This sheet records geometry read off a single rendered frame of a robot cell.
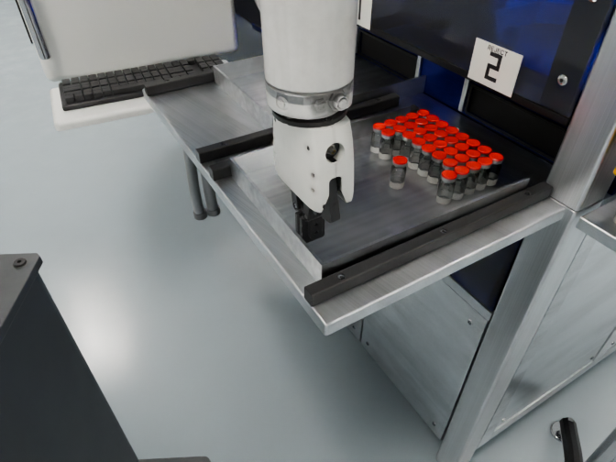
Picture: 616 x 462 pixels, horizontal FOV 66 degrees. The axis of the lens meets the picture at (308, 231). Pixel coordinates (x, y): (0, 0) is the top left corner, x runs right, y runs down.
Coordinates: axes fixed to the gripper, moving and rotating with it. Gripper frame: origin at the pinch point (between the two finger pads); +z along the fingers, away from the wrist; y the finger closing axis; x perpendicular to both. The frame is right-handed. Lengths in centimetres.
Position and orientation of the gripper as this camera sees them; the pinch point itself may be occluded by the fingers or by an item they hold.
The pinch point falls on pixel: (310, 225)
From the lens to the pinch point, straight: 56.8
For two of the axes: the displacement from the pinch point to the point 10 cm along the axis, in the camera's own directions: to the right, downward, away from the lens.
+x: -8.6, 3.4, -3.8
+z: 0.1, 7.6, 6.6
